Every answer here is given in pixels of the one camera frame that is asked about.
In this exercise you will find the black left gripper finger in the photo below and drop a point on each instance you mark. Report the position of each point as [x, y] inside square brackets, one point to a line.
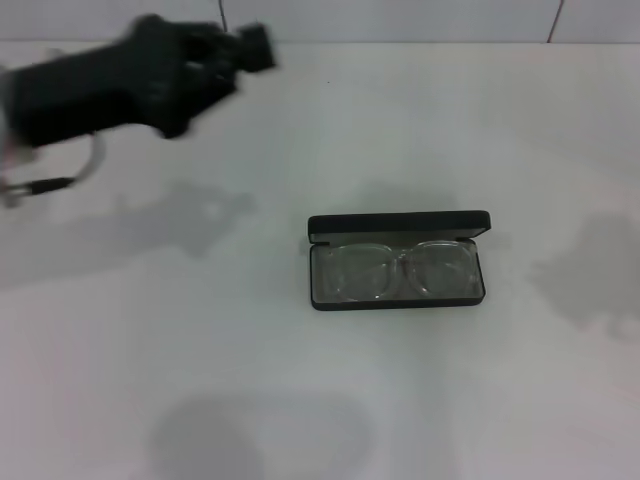
[215, 75]
[255, 47]

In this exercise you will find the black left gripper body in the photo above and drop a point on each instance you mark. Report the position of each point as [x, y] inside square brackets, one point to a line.
[100, 95]

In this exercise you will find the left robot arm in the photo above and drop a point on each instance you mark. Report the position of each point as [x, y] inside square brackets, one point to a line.
[4, 120]

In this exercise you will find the black glasses case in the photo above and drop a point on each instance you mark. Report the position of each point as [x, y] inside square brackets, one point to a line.
[400, 222]

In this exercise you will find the clear plastic glasses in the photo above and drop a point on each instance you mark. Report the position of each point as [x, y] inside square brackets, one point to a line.
[400, 265]

